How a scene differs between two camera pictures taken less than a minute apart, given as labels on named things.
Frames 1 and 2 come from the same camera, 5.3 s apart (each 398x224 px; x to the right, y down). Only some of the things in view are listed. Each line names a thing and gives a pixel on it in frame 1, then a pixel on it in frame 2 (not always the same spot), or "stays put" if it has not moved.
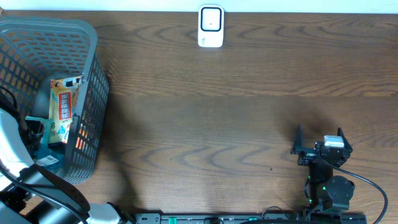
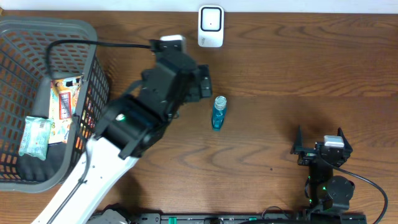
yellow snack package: (64, 99) stays put
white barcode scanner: (211, 26) stays put
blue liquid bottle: (46, 157) → (219, 112)
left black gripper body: (27, 134) → (193, 91)
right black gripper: (308, 154) stays put
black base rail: (252, 218) stays put
